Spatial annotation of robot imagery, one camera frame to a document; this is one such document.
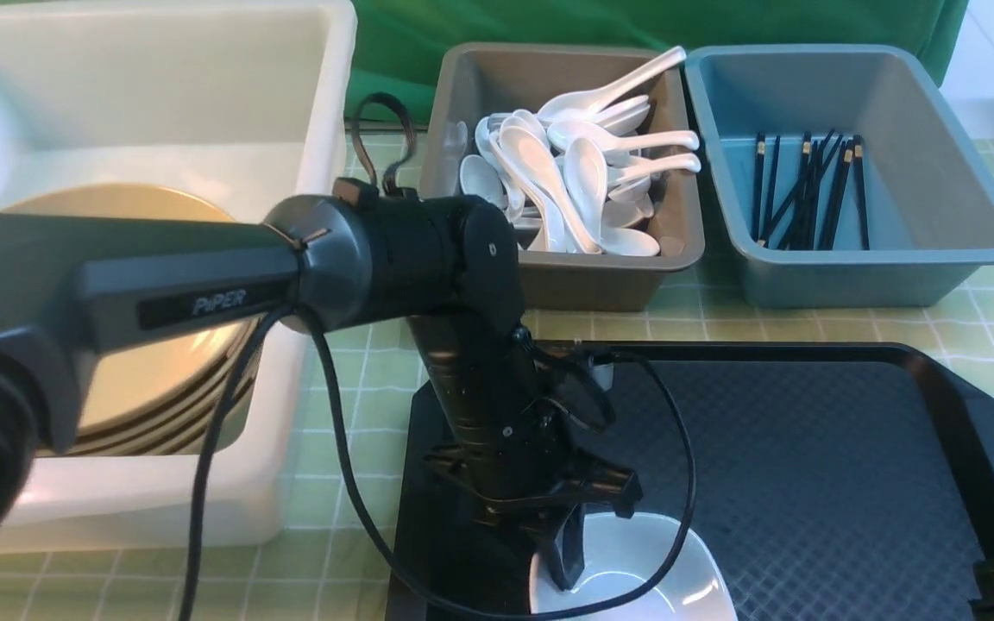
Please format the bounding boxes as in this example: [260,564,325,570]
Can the green backdrop cloth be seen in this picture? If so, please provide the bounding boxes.
[344,1,969,122]

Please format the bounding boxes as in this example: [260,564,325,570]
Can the bottom stacked tan bowl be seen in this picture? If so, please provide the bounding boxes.
[67,392,251,457]

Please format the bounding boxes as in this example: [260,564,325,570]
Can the white spoon centre upright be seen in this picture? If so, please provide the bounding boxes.
[563,137,608,254]

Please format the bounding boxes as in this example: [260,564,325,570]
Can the white spoon handle right lower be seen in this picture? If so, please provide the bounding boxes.
[605,152,702,190]

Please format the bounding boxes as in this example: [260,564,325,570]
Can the white spoon handle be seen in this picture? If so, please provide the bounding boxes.
[547,119,701,153]
[605,152,702,190]

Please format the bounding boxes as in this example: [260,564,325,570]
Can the top stacked tan bowl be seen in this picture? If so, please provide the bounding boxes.
[68,322,254,456]

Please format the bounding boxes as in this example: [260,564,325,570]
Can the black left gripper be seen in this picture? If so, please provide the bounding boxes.
[407,313,643,591]

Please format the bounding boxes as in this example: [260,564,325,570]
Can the brown plastic spoon bin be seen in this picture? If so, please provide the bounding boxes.
[418,42,706,313]

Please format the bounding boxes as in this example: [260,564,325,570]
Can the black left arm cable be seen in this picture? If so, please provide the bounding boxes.
[178,302,698,621]

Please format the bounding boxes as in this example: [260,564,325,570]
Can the blue plastic chopstick bin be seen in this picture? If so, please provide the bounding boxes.
[683,44,994,308]

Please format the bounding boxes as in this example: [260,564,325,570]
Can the white spoon far left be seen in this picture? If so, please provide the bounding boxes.
[458,154,507,210]

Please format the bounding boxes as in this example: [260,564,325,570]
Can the black hanging cable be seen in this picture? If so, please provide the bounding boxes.
[350,91,418,198]

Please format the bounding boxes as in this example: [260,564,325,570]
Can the white spoon handle right upper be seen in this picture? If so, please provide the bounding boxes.
[547,119,701,153]

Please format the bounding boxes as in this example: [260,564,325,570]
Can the white spoon bottom front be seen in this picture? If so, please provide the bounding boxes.
[599,227,660,258]

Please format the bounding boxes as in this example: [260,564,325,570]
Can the black serving tray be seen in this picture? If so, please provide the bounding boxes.
[394,342,994,620]

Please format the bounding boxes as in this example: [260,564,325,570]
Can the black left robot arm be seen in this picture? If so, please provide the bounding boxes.
[0,179,643,588]

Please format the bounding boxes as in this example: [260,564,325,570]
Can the white spoon leaning top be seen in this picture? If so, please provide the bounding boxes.
[536,46,687,122]

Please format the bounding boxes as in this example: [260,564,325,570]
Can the large white plastic tub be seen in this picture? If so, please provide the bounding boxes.
[0,0,358,555]

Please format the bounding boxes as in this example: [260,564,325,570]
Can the stacked tan bowl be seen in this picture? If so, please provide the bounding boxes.
[66,354,236,457]
[66,379,226,457]
[68,322,254,456]
[67,392,251,457]

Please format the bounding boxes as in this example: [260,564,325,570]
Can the white spoon left long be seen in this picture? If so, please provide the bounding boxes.
[497,116,602,254]

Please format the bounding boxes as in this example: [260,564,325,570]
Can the white square dish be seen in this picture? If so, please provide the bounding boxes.
[528,512,737,620]

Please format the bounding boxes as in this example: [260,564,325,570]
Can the tan noodle bowl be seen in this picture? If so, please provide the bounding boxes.
[3,182,251,434]

